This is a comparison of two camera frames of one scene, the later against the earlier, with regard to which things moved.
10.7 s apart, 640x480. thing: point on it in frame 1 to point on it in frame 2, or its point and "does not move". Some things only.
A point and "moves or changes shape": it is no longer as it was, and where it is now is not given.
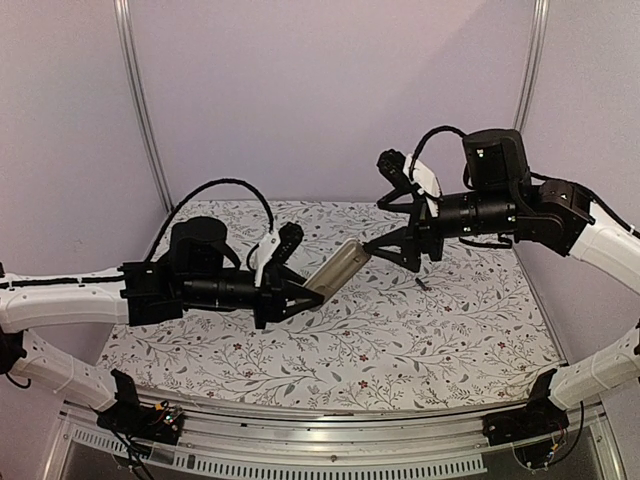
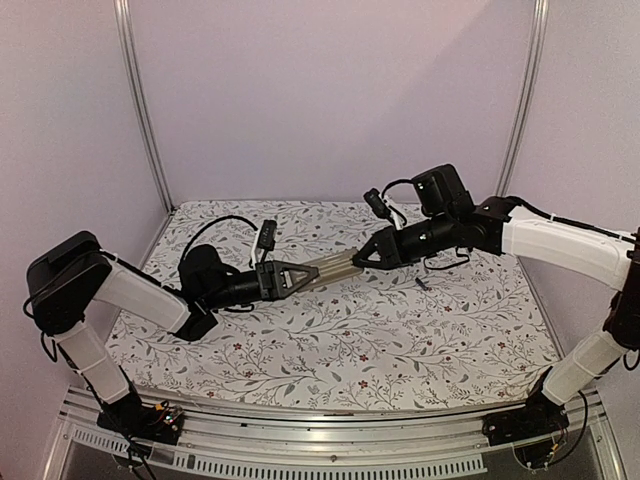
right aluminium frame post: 535,60 does not move
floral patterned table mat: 469,322 does not move
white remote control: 349,259 moves or changes shape
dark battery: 421,284 does not move
